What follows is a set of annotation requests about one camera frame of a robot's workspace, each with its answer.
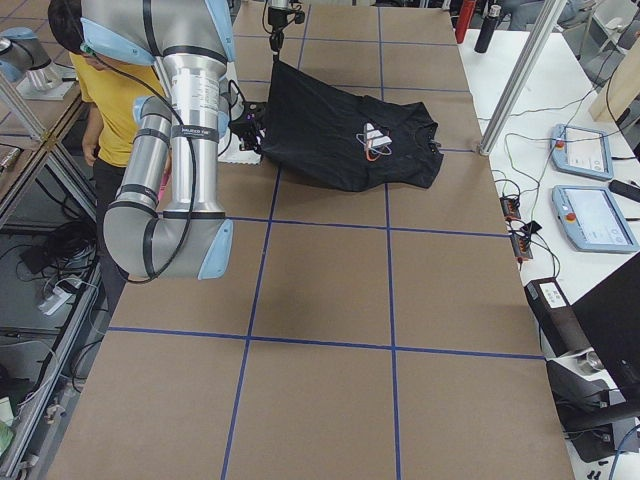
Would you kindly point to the near teach pendant tablet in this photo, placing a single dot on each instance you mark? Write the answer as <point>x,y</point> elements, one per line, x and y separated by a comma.
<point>592,220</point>

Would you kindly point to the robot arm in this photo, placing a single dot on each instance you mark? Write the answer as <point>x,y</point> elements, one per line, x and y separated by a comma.
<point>165,219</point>
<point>278,4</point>

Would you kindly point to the person in yellow shirt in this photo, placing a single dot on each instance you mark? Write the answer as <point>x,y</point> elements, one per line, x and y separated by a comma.
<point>109,87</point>

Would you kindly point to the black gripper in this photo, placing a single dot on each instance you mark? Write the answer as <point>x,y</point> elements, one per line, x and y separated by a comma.
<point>248,131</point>
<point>276,19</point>

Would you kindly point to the aluminium frame post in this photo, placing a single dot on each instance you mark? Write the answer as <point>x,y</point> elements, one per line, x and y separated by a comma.
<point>526,61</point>

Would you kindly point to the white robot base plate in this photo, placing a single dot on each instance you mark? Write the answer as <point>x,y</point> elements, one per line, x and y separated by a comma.
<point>233,155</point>

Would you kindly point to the brown table cover mat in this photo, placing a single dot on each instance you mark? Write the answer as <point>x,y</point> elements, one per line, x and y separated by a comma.
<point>374,335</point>

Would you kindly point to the far teach pendant tablet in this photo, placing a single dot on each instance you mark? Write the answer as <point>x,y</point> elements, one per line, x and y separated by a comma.
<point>581,151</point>

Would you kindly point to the teach pendant tablet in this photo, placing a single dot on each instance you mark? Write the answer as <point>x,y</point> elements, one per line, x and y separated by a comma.
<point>592,220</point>
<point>581,151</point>

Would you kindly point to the black printed t-shirt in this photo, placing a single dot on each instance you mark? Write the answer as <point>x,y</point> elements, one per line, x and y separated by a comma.
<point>345,141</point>

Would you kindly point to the red bottle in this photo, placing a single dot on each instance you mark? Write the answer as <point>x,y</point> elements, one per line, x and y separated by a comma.
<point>465,15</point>

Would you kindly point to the black monitor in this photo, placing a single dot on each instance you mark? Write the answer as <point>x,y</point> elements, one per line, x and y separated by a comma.
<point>608,315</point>

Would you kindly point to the black power adapter box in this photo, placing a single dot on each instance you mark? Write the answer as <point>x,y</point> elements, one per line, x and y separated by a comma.
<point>554,314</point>

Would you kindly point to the black water bottle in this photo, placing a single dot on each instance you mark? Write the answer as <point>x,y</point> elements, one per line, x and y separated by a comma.
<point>490,22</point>

